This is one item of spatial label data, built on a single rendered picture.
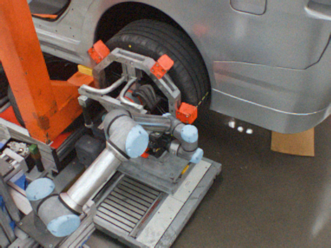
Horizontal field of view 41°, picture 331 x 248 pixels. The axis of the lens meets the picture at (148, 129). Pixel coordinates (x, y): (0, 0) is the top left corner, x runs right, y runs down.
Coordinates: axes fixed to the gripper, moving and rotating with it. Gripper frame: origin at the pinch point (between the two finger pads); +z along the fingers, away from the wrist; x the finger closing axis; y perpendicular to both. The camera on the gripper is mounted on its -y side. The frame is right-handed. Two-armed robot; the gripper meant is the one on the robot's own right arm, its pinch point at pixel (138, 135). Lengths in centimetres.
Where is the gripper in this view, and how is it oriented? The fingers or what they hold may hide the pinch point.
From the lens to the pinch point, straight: 224.9
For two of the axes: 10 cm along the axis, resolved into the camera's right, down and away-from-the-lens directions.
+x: -5.4, 6.1, -5.8
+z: -8.4, -3.3, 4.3
